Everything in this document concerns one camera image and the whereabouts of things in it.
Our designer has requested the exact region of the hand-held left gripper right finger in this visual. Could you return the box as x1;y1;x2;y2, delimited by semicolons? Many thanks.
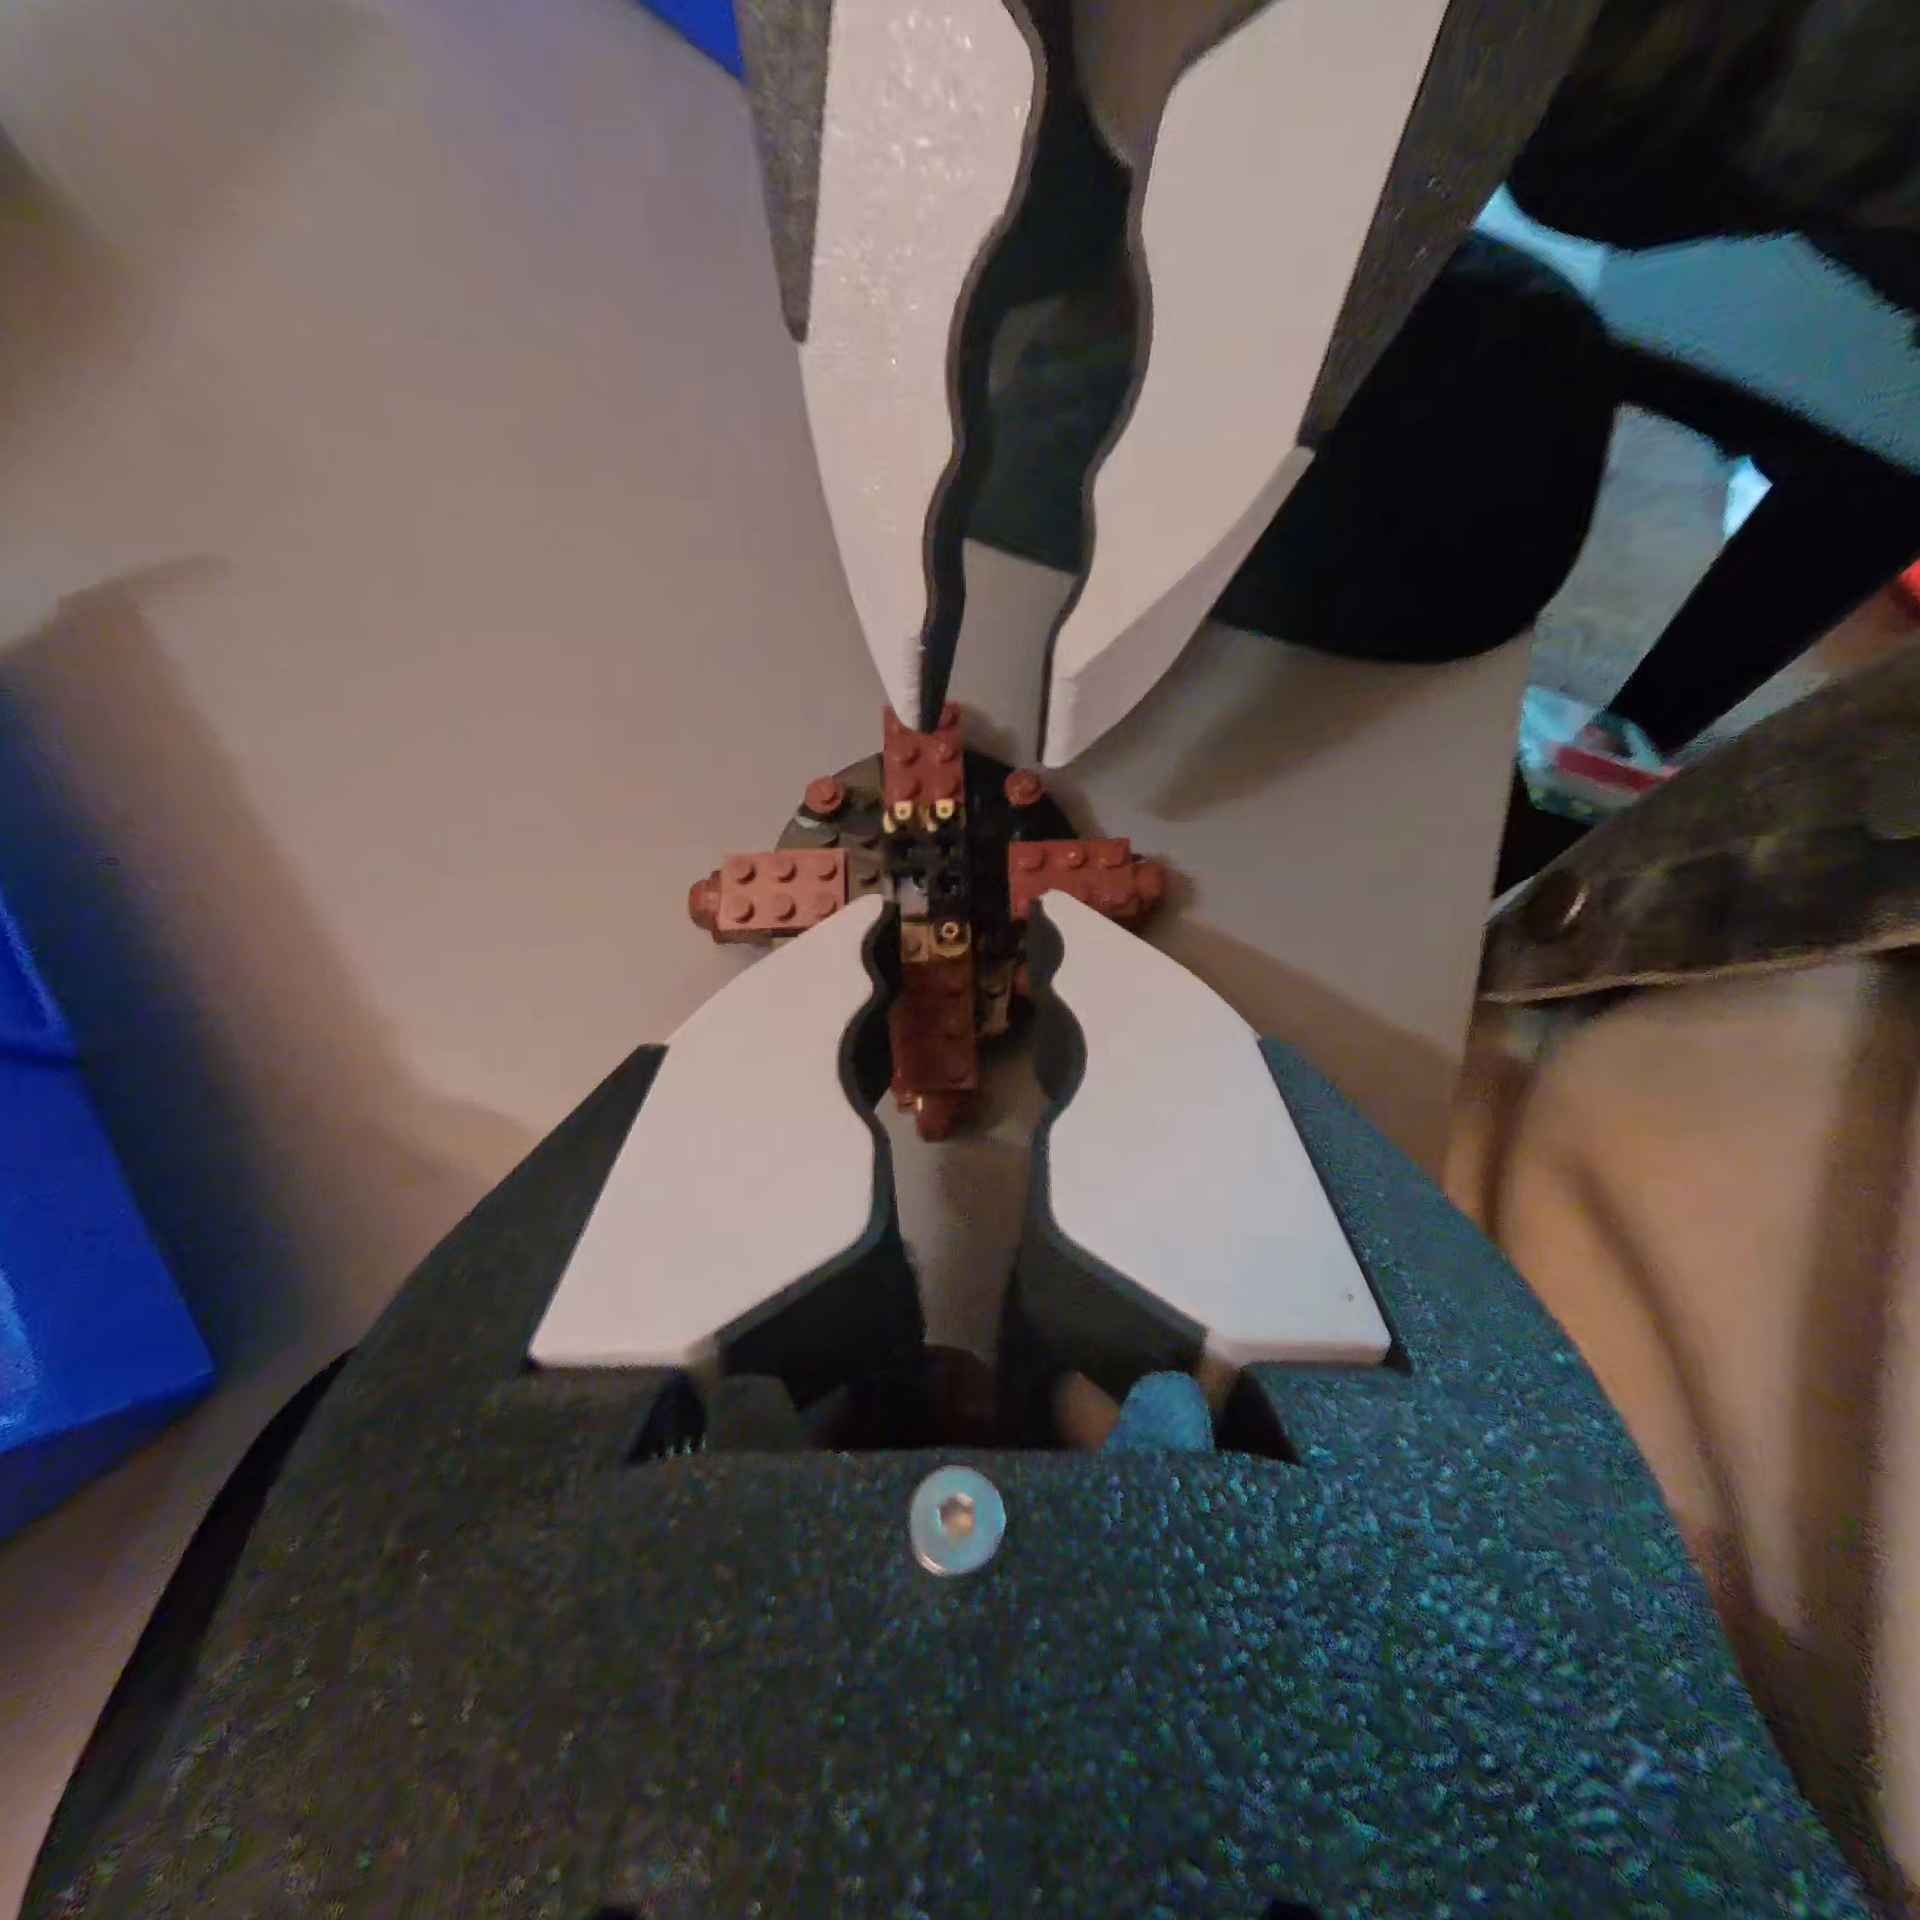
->
1026;886;1396;1373

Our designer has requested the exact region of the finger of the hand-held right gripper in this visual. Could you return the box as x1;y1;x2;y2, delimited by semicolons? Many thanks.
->
1035;0;1454;769
796;0;1052;745

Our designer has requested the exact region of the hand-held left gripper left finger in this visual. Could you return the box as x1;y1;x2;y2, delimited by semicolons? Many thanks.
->
527;896;903;1373

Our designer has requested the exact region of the round brown orange lego build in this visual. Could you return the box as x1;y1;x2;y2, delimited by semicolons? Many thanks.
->
690;704;1169;1143

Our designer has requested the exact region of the blue bin with paper bags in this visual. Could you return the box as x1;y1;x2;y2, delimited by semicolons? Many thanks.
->
631;0;748;84

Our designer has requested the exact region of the blue bin with lego pieces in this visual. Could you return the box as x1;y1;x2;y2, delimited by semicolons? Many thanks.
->
0;884;220;1539

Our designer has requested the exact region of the black quilted armrest pad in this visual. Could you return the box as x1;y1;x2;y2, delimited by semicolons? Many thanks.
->
1207;231;1614;662

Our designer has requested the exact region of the grey mesh office chair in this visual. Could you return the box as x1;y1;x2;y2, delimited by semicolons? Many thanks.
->
1478;188;1920;751

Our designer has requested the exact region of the person's beige shirt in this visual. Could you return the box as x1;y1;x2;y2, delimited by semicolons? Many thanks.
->
1447;959;1920;1892

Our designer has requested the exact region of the red white packet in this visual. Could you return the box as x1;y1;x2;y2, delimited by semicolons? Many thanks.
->
1522;704;1674;819

